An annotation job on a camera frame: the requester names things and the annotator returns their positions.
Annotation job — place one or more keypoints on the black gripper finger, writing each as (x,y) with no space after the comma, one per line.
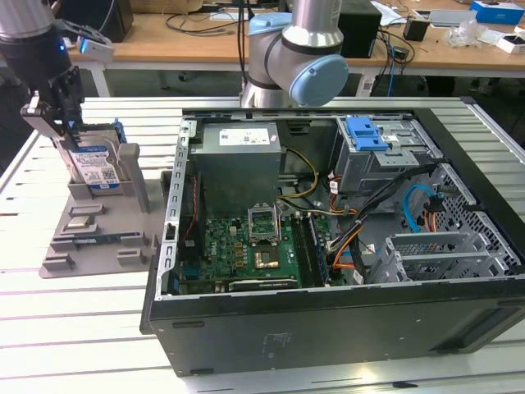
(41,117)
(69,94)

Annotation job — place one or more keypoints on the hard disk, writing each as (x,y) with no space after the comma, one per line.
(94,164)

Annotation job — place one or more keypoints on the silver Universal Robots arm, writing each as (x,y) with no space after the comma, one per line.
(295,24)

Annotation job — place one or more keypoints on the metal disk bay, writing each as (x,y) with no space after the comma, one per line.
(430,242)

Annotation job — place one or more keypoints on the large black box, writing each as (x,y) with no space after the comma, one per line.
(119,20)

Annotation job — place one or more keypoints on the wooden desk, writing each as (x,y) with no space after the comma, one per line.
(164,45)

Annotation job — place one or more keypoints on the silver CPU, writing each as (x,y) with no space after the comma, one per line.
(80,223)

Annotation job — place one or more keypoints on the grey parts rack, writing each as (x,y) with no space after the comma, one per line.
(106,213)

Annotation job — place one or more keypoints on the brown cardboard sheet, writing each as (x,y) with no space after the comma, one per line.
(172,5)

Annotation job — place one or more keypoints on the blue RAM stick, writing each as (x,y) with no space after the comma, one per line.
(102,239)

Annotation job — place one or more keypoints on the grey power supply unit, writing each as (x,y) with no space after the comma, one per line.
(238,172)

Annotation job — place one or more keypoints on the green motherboard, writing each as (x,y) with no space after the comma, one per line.
(229,254)

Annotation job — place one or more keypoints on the CPU socket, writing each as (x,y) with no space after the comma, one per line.
(263,225)

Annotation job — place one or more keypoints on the black graphics card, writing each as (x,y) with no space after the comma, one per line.
(262,284)

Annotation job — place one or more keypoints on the black RAM slot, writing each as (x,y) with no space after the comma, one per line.
(308,250)
(298,250)

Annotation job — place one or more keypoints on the installed RAM stick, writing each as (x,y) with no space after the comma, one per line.
(320,250)

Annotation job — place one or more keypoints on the blue plastic drive latch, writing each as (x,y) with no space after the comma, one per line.
(365,135)

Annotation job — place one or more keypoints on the black tower box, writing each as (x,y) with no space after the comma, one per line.
(361,28)

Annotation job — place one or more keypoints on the grey metal drive cage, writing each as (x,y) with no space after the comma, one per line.
(369,172)

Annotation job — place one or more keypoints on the black PC case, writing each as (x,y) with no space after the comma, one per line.
(287,328)

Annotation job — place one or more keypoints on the small black box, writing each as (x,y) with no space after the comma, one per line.
(416,29)

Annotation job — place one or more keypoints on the grey flat device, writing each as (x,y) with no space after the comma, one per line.
(453,17)

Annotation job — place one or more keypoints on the clear plastic bag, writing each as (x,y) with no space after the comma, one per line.
(465,35)

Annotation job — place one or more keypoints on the blue cardboard box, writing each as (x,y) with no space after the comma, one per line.
(496,10)

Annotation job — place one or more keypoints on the white phone box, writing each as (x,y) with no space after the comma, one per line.
(510,44)

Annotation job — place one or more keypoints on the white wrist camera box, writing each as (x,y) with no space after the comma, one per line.
(96,48)

